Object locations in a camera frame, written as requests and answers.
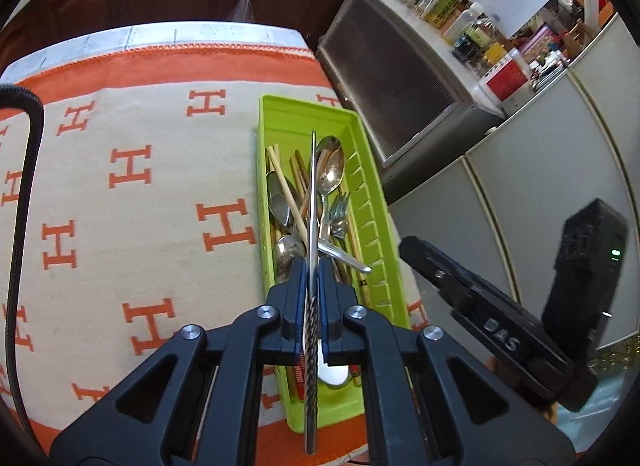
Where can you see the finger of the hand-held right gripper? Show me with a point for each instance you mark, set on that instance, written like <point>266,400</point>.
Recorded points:
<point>435,268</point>

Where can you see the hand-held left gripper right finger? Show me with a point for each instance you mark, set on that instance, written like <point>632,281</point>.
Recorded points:
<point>327,306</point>

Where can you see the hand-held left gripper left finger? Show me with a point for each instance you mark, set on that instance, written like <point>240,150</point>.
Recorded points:
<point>297,306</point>

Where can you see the white ceramic spoon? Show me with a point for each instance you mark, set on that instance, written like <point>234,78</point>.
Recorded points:
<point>334,375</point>

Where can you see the cream chopstick red banded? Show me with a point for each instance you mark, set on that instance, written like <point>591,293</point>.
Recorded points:
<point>285,185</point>
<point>300,378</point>

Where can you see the wooden chopstick red gold end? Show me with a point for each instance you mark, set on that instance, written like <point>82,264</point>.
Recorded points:
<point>356,376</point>

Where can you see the metal fork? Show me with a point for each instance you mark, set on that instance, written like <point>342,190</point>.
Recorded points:
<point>340,218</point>

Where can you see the twisted metal chopstick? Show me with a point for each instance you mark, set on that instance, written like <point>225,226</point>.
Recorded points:
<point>312,196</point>

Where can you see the metal table spoon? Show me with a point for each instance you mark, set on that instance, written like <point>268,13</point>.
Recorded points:
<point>332,173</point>

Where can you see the dark brown chopstick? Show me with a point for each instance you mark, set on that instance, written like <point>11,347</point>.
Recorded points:
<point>300,170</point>

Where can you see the large metal serving spoon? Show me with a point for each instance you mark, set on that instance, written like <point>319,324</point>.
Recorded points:
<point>327,140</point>

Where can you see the green plastic tray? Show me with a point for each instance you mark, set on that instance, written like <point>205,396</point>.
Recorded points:
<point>280,120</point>

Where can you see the red white container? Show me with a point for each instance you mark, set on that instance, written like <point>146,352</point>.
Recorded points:
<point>505,78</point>

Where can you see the dark glass bottle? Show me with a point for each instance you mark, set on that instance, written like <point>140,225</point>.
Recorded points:
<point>462,48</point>

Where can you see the clear oil bottle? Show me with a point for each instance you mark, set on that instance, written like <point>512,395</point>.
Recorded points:
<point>480,38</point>

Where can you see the orange patterned blanket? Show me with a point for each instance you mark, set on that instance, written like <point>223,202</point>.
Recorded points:
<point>150,120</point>

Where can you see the white plastic bottle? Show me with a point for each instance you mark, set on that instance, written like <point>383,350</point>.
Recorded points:
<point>462,23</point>

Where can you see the pink patterned box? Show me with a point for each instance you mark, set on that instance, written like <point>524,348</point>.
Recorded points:
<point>540,40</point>

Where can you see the green yellow box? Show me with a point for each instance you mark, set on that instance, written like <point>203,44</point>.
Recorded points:
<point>442,8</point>

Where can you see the small hanging plastic bag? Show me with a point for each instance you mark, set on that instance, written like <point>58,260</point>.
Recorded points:
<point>243,8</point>

